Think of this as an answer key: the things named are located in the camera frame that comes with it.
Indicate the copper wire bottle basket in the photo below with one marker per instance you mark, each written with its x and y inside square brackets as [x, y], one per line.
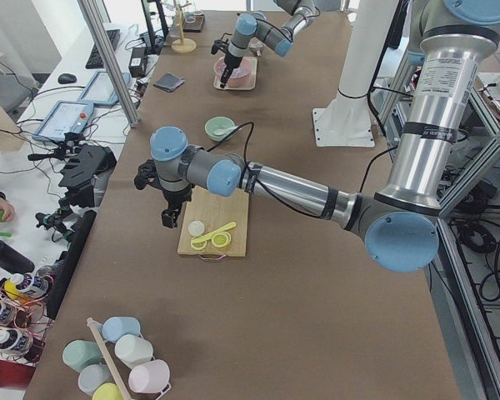
[24, 322]

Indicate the wooden mug tree stand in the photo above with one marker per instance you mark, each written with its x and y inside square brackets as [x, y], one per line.
[182, 44]

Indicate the lemon slice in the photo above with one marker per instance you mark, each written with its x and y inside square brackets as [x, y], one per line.
[198, 245]
[221, 240]

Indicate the black computer mouse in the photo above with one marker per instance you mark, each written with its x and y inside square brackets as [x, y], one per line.
[66, 78]

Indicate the grey folded cloth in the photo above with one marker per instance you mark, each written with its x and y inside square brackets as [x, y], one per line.
[169, 82]

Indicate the yellow plastic knife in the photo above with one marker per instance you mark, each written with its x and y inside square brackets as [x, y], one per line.
[209, 235]

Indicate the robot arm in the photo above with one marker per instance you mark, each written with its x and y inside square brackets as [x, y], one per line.
[397, 223]
[255, 25]

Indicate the white ceramic spoon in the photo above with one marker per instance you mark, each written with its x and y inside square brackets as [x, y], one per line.
[224, 131]

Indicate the white plastic cup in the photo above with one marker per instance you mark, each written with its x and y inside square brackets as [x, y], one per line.
[133, 350]

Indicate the blue teach pendant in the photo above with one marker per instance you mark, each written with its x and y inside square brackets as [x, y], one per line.
[65, 117]
[99, 91]

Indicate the green plastic cup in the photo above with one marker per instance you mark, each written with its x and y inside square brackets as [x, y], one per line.
[79, 354]

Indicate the yellow plastic cup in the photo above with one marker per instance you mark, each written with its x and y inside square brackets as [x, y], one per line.
[107, 391]

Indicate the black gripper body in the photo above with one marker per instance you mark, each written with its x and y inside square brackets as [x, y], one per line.
[175, 197]
[227, 67]

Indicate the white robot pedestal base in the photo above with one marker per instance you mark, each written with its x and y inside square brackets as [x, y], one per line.
[346, 121]

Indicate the grey plastic cup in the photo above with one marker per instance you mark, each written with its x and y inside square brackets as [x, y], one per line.
[92, 377]

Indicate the blue plastic cup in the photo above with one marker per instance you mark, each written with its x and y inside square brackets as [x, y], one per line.
[116, 327]

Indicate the light green ceramic bowl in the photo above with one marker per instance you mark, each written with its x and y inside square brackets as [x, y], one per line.
[215, 123]

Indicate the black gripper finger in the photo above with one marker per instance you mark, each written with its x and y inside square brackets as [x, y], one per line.
[174, 214]
[166, 217]
[223, 79]
[226, 78]

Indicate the black thermos bottle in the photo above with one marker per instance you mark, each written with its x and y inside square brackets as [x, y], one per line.
[13, 261]

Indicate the pink bowl of ice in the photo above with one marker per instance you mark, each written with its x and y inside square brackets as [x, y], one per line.
[239, 77]

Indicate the aluminium frame post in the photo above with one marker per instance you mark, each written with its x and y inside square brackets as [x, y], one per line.
[94, 22]

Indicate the pink plastic cup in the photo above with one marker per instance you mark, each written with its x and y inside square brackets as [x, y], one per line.
[150, 377]

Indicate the beige plastic tray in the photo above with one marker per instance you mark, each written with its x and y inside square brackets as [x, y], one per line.
[252, 81]

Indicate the metal ice scoop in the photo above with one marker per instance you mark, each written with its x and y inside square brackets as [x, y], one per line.
[256, 49]

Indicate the bamboo cutting board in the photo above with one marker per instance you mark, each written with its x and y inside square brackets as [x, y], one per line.
[215, 211]

